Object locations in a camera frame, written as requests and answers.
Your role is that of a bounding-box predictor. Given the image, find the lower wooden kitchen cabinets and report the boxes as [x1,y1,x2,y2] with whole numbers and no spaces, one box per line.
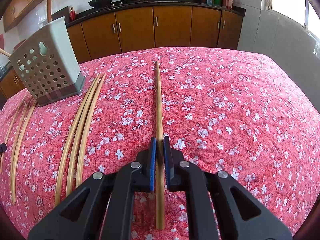
[0,4,245,111]

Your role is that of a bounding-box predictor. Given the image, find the green perforated utensil holder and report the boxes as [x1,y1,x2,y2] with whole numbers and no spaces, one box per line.
[9,17,85,107]

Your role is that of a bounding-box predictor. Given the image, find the red floral tablecloth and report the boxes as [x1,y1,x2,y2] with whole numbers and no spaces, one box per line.
[1,47,319,237]

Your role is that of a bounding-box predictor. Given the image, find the dark wooden cutting board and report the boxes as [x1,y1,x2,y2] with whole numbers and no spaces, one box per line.
[52,7,70,24]

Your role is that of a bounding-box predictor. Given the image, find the red bottle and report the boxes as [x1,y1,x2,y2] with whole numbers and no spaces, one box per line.
[69,7,76,21]

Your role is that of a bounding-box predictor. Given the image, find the black countertop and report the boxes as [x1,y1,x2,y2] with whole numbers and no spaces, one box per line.
[0,0,247,81]

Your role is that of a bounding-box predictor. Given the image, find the black wok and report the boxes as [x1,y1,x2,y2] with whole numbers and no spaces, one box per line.
[88,0,113,8]

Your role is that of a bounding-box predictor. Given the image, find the gas stove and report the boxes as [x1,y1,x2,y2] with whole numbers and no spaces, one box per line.
[93,0,146,10]

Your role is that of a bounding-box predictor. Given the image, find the right window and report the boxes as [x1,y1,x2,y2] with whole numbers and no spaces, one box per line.
[261,0,319,40]

